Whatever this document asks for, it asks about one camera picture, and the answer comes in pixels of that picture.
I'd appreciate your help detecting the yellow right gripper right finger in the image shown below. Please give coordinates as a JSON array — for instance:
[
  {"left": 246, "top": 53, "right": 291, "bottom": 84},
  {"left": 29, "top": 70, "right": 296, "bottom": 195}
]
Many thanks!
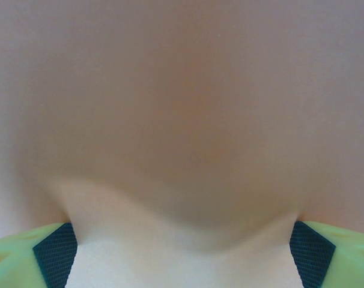
[{"left": 290, "top": 221, "right": 364, "bottom": 288}]

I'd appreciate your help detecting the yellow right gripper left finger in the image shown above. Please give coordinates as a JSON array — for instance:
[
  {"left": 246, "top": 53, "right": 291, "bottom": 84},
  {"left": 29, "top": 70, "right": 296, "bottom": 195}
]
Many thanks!
[{"left": 0, "top": 221, "right": 78, "bottom": 288}]

